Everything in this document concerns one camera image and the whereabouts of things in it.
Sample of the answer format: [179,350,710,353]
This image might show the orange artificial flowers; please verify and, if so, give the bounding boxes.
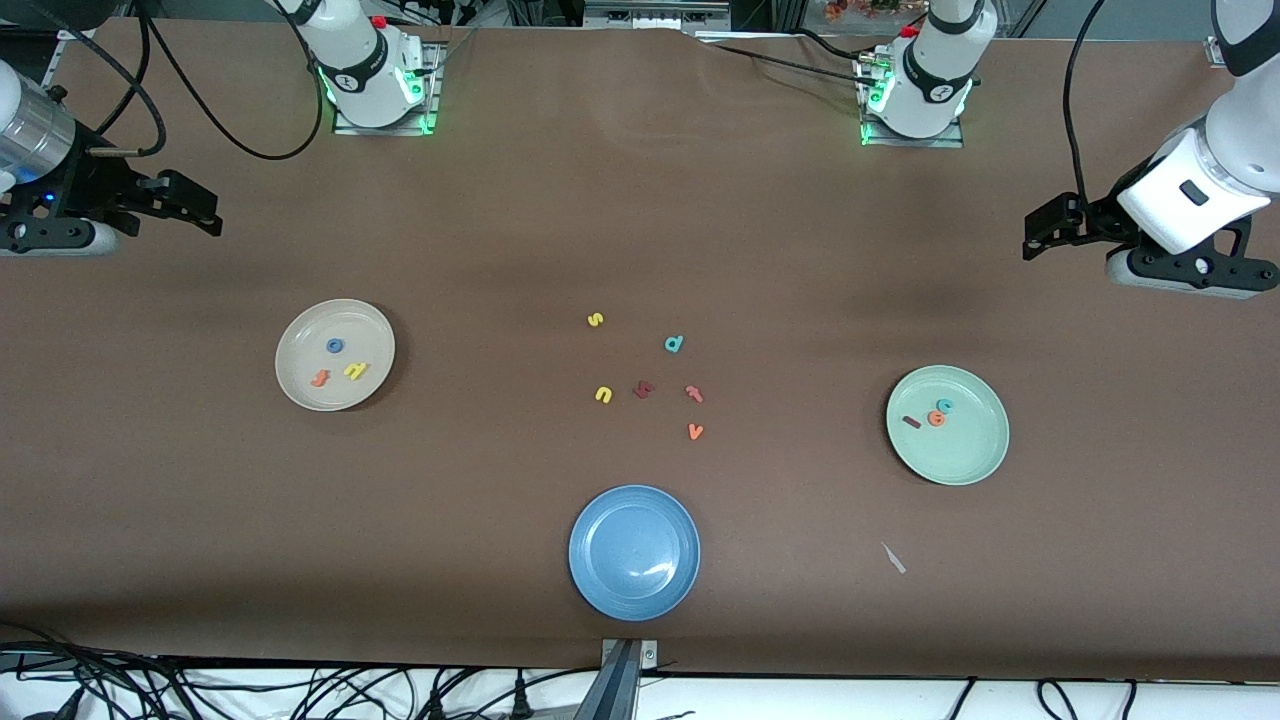
[825,0,926,23]

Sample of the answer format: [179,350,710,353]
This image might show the brown table cover sheet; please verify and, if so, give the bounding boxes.
[0,18,1280,681]

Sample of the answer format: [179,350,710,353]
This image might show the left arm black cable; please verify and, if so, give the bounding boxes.
[1064,0,1111,206]

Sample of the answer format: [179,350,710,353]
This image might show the black cable on table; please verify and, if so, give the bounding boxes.
[700,28,883,86]

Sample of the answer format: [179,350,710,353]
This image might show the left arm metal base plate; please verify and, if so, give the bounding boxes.
[858,50,966,149]

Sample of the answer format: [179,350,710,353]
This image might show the blue plate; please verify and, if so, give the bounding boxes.
[568,485,701,622]

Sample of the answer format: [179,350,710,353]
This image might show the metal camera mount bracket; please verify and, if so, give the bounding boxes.
[588,638,659,720]

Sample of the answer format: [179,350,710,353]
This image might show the grey power strip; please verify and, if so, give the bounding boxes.
[585,0,731,31]

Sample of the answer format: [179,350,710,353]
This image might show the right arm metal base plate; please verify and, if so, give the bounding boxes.
[333,40,444,136]

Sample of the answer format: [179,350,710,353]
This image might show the beige brown plate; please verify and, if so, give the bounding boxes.
[275,298,397,413]

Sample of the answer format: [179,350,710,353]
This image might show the light green plate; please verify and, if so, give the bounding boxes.
[885,364,1011,487]

